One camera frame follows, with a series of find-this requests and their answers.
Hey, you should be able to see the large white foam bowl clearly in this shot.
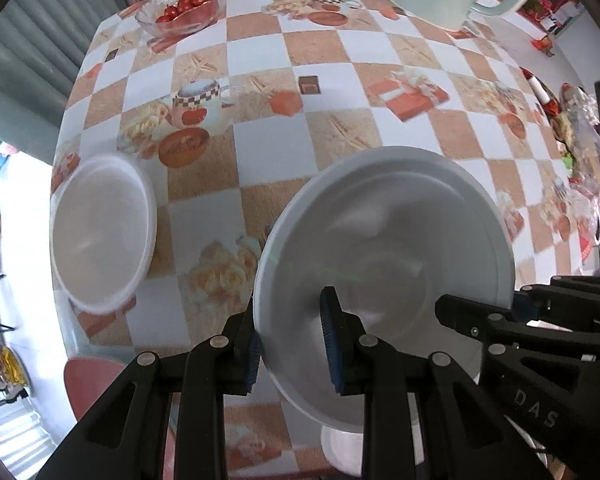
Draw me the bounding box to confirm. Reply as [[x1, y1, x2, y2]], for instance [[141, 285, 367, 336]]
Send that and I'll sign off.
[[253, 146, 515, 432]]

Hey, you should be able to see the white foam bowl far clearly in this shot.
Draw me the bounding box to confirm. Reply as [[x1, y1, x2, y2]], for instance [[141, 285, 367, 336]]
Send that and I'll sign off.
[[320, 358, 484, 479]]

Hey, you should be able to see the snack tray with packets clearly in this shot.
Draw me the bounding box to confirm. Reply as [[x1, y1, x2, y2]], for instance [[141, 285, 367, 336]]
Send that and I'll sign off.
[[522, 70, 600, 260]]

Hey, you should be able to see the yellow container on floor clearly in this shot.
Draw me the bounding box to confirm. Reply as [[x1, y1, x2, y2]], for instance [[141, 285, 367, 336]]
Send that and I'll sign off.
[[0, 346, 29, 387]]

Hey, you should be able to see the checkered patterned tablecloth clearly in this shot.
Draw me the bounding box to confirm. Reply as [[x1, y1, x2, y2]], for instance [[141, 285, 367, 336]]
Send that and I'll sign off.
[[49, 0, 600, 479]]

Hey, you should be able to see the glass bowl of tomatoes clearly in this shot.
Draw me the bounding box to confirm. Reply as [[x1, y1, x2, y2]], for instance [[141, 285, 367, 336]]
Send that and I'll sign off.
[[135, 0, 226, 39]]

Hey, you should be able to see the grey corrugated cabinet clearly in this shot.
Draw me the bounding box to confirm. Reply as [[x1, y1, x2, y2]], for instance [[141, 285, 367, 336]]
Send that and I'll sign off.
[[0, 0, 125, 162]]

